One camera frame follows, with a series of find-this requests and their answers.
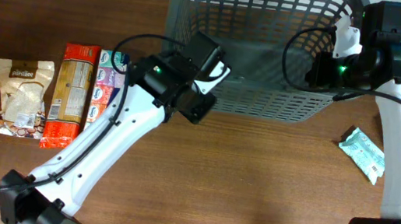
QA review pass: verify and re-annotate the Kleenex tissue multipack box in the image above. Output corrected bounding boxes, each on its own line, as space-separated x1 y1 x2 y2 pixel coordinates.
83 50 128 130

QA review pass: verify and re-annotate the grey plastic basket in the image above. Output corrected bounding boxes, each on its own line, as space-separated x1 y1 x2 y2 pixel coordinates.
165 0 369 122

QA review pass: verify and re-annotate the orange red pasta packet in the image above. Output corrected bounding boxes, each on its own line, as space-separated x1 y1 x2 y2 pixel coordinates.
40 43 100 149

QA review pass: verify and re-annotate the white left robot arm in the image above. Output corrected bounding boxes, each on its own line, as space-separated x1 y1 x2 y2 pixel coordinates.
0 33 230 224

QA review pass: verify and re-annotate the light green wipes packet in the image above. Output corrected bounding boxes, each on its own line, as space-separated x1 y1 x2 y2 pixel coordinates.
338 128 385 186

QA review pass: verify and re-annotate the beige breadcrumb bag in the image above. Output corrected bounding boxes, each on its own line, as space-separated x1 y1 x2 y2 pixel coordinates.
0 58 55 139

